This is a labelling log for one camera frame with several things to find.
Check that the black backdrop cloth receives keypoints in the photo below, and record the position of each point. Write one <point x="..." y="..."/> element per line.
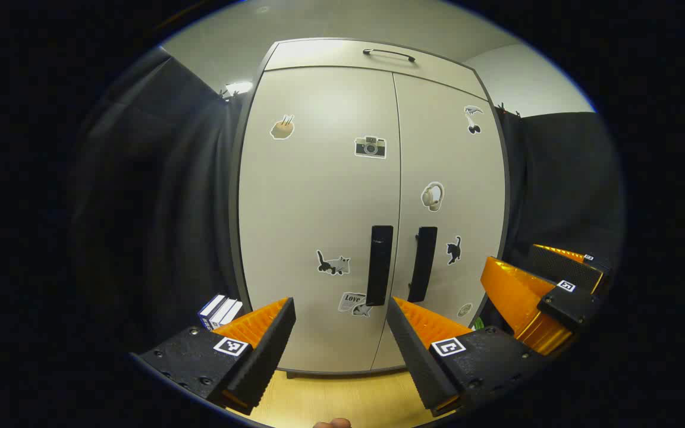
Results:
<point x="556" y="178"/>
<point x="158" y="208"/>

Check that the headphone-sticker shoe cabinet door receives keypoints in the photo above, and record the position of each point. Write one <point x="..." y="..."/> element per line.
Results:
<point x="455" y="154"/>

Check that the camera-sticker shoe cabinet door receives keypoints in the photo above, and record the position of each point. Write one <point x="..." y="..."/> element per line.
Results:
<point x="313" y="208"/>

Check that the white and blue box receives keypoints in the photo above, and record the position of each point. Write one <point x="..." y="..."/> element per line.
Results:
<point x="219" y="312"/>

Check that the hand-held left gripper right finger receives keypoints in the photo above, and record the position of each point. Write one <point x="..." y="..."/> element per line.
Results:
<point x="414" y="356"/>

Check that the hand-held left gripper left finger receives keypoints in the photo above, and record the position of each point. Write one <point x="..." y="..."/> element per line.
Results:
<point x="271" y="351"/>

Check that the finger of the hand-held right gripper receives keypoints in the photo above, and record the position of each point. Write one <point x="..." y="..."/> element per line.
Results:
<point x="556" y="266"/>
<point x="568" y="306"/>

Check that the bright ceiling light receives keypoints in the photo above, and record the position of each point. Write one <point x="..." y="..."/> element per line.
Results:
<point x="238" y="87"/>

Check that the white cabinet drawer front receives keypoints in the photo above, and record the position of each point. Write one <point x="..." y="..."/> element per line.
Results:
<point x="330" y="56"/>

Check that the green striped object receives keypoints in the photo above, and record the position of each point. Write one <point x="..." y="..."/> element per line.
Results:
<point x="478" y="324"/>

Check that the white double-door shoe cabinet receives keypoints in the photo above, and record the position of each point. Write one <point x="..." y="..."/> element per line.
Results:
<point x="235" y="208"/>

